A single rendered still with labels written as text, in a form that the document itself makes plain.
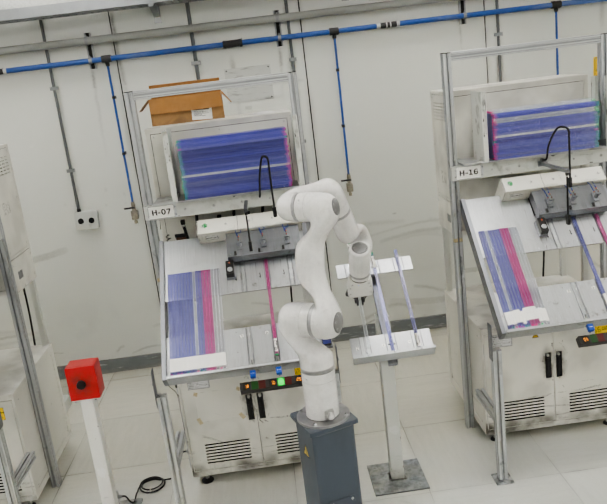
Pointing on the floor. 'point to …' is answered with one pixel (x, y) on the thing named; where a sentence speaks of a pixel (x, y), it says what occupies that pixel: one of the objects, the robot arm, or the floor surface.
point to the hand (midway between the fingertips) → (359, 300)
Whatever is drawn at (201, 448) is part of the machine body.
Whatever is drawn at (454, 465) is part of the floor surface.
